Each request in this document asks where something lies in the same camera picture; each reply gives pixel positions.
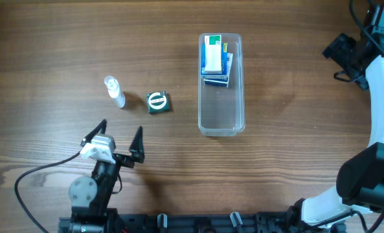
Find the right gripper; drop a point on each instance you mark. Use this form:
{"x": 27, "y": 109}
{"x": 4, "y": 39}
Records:
{"x": 346, "y": 54}

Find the blue medicine box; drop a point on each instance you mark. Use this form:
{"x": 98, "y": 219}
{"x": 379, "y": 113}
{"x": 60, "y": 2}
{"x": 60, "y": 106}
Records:
{"x": 223, "y": 62}

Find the green Zam-Buk ointment box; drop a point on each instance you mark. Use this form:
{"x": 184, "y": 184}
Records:
{"x": 157, "y": 102}

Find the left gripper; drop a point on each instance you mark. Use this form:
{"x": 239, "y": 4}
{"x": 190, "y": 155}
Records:
{"x": 121, "y": 158}

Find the white spray bottle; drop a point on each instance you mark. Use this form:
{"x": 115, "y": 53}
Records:
{"x": 115, "y": 92}

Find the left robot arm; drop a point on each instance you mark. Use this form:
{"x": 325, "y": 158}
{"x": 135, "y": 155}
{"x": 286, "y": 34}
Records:
{"x": 90, "y": 195}

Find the clear plastic container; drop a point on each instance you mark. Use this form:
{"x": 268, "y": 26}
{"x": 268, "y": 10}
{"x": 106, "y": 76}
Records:
{"x": 221, "y": 110}

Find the white green medicine box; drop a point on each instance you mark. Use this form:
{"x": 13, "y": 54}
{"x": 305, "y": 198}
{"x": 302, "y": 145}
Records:
{"x": 213, "y": 54}

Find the Hansaplast plaster box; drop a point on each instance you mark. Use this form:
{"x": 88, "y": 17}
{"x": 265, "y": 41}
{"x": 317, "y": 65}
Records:
{"x": 220, "y": 82}

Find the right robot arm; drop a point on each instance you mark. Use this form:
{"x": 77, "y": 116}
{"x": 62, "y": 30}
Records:
{"x": 359, "y": 188}

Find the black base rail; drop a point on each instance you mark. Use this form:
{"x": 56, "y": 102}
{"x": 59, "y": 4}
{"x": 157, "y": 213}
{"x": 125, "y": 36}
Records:
{"x": 261, "y": 222}

